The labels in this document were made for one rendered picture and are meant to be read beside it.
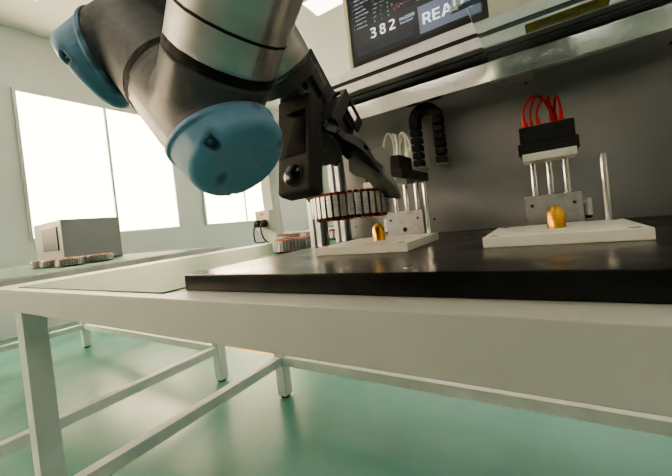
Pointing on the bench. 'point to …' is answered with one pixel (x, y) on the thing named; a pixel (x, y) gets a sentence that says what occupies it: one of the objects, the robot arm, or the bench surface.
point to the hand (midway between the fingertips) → (354, 206)
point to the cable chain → (433, 135)
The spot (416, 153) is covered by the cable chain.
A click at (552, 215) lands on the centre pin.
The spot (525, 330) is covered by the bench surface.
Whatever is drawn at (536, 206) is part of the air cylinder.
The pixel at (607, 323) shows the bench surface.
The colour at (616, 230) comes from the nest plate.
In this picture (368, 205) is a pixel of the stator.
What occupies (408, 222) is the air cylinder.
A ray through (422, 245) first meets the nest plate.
